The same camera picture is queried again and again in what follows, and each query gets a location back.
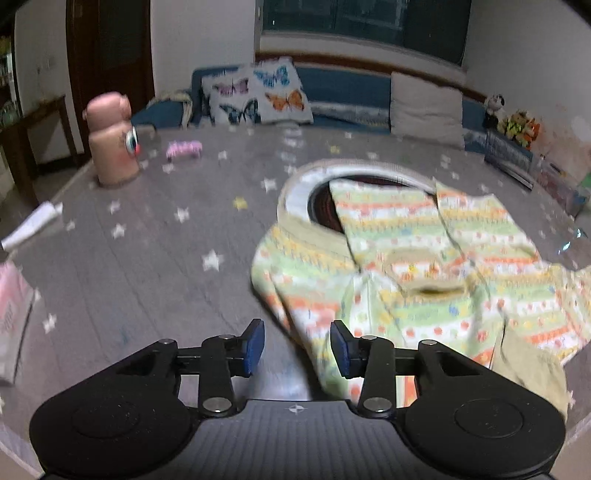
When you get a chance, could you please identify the round black induction cooker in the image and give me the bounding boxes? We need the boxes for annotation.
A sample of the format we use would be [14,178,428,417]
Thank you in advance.
[276,159,436,234]

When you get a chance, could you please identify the colourful patterned hooded child jacket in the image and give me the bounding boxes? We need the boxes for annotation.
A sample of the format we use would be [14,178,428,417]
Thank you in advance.
[252,180,590,412]

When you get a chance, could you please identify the dark window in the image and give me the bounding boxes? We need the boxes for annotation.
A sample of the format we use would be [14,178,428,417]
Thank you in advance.
[263,0,472,65]

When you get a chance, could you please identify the pink tissue pack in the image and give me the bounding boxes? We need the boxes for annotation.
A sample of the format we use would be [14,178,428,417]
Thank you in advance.
[0,261,34,384]

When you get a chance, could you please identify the pink cartoon thermos bottle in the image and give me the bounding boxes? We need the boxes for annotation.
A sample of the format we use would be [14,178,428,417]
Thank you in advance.
[82,92,140,187]

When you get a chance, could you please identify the clear plastic storage box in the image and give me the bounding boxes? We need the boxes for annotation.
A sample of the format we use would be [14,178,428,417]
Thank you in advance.
[532,156,590,218]

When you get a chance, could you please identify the white crumpled tissue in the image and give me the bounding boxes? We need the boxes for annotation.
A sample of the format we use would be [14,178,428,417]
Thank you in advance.
[1,201,63,252]

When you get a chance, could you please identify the beige plain cushion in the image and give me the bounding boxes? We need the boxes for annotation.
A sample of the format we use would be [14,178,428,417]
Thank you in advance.
[390,73,465,150]

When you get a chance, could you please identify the beige knitted blanket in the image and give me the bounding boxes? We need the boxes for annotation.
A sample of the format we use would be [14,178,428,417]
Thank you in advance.
[152,90,193,128]

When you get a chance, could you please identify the blue sofa bench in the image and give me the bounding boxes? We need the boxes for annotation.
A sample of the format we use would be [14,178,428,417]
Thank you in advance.
[131,65,487,154]

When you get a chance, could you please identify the black white plush toy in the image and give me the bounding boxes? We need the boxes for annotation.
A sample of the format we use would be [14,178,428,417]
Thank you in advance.
[483,94,505,130]

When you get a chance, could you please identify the orange yellow plush toys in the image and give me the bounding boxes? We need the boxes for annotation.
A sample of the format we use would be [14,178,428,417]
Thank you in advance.
[497,111,541,150]

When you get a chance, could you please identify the butterfly print cushion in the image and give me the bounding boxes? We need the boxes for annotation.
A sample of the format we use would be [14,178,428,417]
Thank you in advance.
[201,57,314,126]

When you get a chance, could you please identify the small pink purple toy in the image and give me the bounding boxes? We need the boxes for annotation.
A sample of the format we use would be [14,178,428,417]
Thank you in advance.
[165,140,202,163]

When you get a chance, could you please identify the dark wooden door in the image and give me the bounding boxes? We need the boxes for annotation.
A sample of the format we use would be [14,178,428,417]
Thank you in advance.
[65,0,154,152]

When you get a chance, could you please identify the wooden side table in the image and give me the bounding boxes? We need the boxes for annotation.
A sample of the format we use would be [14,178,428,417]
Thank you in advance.
[0,94,80,209]

